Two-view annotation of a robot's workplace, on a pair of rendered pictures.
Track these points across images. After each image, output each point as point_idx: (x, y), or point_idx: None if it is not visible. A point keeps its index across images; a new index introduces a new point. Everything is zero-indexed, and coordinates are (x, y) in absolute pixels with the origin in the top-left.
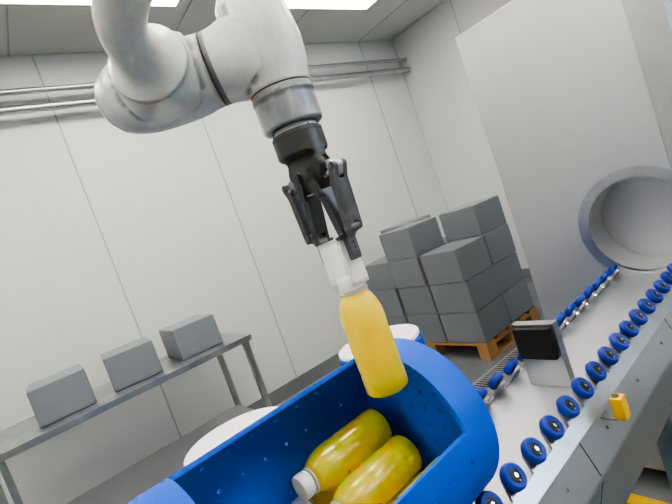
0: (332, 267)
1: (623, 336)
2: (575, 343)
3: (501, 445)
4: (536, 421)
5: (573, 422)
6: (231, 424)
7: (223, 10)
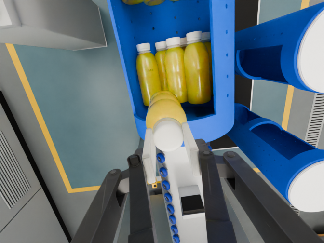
0: (185, 139)
1: (171, 222)
2: (197, 218)
3: None
4: (177, 162)
5: (161, 167)
6: None
7: None
